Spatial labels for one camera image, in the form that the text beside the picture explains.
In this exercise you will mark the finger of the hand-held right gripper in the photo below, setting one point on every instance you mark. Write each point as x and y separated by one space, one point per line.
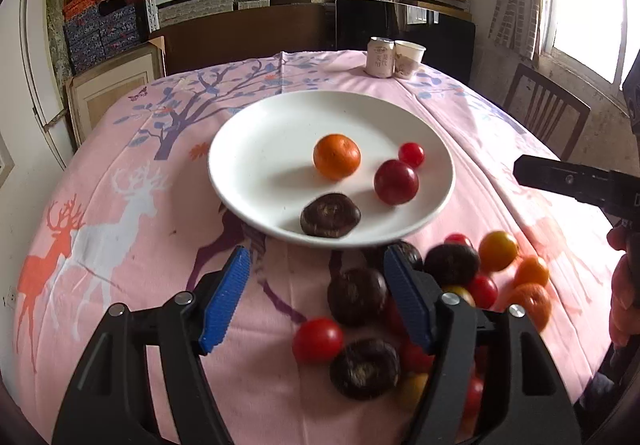
555 177

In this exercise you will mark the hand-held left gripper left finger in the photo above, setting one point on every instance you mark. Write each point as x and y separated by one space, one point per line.
227 297

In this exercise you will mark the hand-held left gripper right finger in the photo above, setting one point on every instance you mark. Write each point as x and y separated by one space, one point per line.
407 297

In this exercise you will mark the red cherry tomato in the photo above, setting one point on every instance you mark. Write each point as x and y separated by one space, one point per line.
415 357
317 340
484 291
411 154
457 240
472 395

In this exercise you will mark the orange cherry tomato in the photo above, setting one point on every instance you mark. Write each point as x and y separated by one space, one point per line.
498 250

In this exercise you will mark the small tangerine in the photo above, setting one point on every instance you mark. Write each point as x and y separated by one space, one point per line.
531 271
532 305

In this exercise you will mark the dark red tomato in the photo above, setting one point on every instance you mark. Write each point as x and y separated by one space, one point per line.
396 181

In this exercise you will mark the white round plate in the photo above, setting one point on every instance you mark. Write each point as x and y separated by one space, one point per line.
270 165

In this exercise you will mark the large tangerine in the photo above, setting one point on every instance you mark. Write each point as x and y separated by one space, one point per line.
336 156

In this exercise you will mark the person's right hand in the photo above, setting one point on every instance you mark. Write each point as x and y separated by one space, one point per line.
625 297

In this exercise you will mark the dark wooden chair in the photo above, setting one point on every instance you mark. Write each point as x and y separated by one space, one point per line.
550 87

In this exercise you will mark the pink printed tablecloth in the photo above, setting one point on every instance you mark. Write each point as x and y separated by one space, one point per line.
150 250

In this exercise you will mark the glossy black board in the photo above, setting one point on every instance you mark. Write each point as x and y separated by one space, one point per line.
450 45

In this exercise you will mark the bright window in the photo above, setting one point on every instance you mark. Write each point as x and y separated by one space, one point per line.
585 0

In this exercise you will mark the white paper cup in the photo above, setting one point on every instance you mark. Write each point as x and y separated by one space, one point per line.
409 57

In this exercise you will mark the pale drink can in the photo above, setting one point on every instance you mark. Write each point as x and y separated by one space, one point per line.
380 57

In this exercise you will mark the cream framed panel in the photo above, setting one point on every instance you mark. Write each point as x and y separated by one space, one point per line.
100 90

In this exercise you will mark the brown wooden board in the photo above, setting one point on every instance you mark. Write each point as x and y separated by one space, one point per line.
240 35

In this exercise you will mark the grey patterned boxes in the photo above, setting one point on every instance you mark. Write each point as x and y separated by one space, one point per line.
195 10

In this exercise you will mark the stack of blue patterned boxes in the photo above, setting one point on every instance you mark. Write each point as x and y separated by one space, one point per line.
95 40

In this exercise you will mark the white door panel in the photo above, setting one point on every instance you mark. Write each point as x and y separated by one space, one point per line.
35 65

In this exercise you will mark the marbled stone slab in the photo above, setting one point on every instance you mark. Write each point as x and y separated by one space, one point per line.
56 35

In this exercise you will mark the orange patterned box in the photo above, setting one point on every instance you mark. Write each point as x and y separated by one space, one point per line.
85 2

